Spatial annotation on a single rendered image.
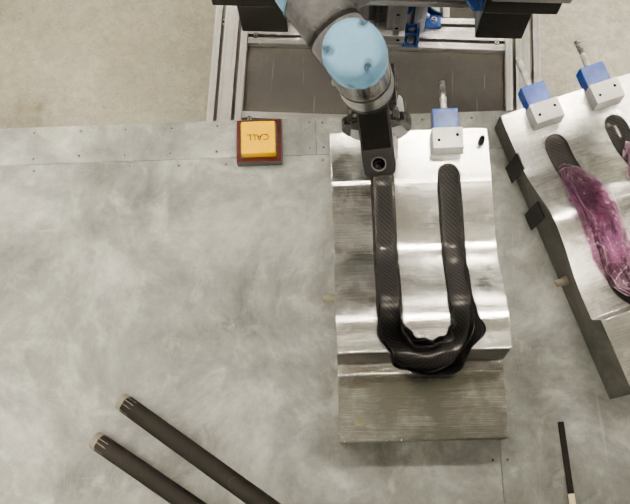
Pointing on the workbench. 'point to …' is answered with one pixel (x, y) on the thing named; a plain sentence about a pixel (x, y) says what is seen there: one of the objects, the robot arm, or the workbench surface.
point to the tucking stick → (566, 463)
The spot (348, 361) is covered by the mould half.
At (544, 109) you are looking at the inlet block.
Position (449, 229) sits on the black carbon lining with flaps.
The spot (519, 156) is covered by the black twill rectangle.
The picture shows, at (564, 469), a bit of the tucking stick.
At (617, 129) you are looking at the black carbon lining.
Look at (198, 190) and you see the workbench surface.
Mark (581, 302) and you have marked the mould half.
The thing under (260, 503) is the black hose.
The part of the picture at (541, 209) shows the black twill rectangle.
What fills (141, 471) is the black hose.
